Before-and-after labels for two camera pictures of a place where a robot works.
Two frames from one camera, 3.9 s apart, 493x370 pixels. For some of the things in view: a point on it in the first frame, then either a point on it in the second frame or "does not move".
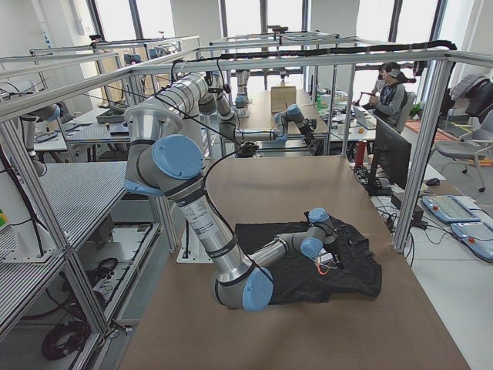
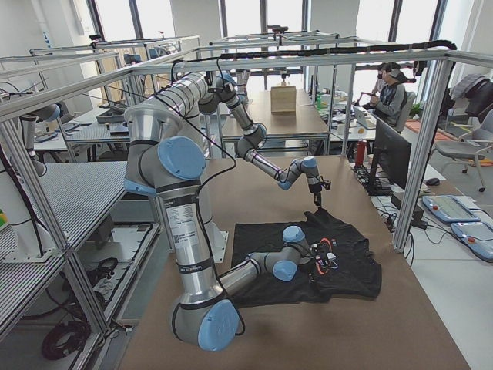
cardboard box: [281, 97] does not move
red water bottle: [360, 151] does not move
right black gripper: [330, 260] -> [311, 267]
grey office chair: [468, 148] does not move
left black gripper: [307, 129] -> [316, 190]
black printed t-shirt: [298, 277] does not move
